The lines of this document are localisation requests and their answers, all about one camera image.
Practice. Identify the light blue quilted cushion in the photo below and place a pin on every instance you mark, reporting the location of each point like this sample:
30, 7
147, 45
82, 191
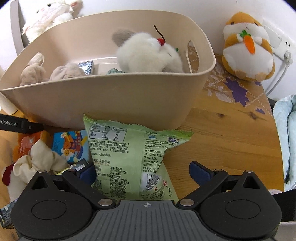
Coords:
285, 139

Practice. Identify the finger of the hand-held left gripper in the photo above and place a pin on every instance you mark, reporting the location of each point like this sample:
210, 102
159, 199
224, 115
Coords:
33, 128

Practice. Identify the orange snack packet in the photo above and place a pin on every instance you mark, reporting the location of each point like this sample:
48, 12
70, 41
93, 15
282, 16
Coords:
30, 144

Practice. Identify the beige plastic storage basket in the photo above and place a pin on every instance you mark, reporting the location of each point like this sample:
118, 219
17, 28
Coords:
115, 99

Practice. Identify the white rabbit plush toy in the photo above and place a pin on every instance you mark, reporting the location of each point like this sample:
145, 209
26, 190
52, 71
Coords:
143, 53

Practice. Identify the beige fluffy sock bundle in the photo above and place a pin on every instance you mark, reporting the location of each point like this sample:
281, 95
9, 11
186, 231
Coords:
32, 71

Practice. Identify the purple leaf patterned cloth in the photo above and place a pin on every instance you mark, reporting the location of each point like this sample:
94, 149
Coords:
233, 90

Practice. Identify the beige sock ball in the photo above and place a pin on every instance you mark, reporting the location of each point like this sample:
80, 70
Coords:
67, 71

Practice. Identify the orange hamster plush toy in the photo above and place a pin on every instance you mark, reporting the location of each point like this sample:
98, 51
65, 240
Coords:
247, 58

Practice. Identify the small black box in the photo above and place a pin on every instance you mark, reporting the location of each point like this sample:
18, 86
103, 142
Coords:
79, 165

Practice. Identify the blue cartoon tissue pack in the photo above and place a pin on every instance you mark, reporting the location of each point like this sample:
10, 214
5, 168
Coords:
71, 146

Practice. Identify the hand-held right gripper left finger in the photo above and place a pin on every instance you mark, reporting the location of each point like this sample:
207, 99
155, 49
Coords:
86, 175

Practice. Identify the dark printed packet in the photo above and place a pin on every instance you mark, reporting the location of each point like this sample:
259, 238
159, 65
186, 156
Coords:
5, 214

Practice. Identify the silver foil packet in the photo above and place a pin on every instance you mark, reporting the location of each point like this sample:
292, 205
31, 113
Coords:
86, 67

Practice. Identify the round wooden desktop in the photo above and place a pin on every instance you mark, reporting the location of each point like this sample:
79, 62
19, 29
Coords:
231, 139

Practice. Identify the white lamb plush toy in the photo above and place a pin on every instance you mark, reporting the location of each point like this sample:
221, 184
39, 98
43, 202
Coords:
46, 16

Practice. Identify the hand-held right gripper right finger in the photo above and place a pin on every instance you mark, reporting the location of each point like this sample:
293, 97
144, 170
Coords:
198, 172

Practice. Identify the light green snack bag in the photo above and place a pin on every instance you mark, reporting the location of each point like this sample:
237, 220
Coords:
124, 157

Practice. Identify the white wall socket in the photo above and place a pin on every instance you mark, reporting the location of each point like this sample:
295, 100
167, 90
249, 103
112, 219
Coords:
275, 34

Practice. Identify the cream crumpled cloth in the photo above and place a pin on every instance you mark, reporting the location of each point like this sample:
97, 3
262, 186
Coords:
39, 160

